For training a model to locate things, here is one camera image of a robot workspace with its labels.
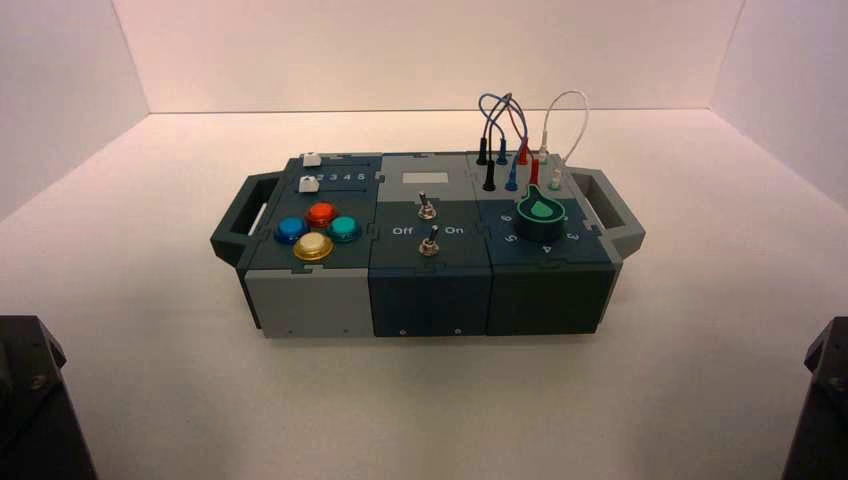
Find blue push button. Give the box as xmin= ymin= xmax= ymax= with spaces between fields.
xmin=272 ymin=216 xmax=311 ymax=246

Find red push button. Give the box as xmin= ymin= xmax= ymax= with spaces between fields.
xmin=304 ymin=201 xmax=339 ymax=229

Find grey and blue control box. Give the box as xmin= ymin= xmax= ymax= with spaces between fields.
xmin=209 ymin=152 xmax=647 ymax=340

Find blue jumper cable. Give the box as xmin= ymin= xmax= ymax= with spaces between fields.
xmin=478 ymin=93 xmax=529 ymax=193

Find black jumper cable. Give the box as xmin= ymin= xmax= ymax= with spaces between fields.
xmin=476 ymin=92 xmax=515 ymax=193

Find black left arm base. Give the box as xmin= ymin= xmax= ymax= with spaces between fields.
xmin=0 ymin=315 xmax=99 ymax=480

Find black and green rotary knob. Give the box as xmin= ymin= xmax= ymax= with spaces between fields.
xmin=514 ymin=185 xmax=568 ymax=242

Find teal push button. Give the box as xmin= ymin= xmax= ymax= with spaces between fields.
xmin=326 ymin=215 xmax=363 ymax=244

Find white jumper cable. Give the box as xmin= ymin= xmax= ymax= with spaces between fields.
xmin=537 ymin=89 xmax=590 ymax=193

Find red jumper cable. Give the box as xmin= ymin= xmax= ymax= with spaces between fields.
xmin=504 ymin=95 xmax=542 ymax=188

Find yellow push button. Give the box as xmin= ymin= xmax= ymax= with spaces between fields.
xmin=292 ymin=231 xmax=335 ymax=264

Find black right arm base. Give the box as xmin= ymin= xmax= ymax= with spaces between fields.
xmin=781 ymin=316 xmax=848 ymax=480

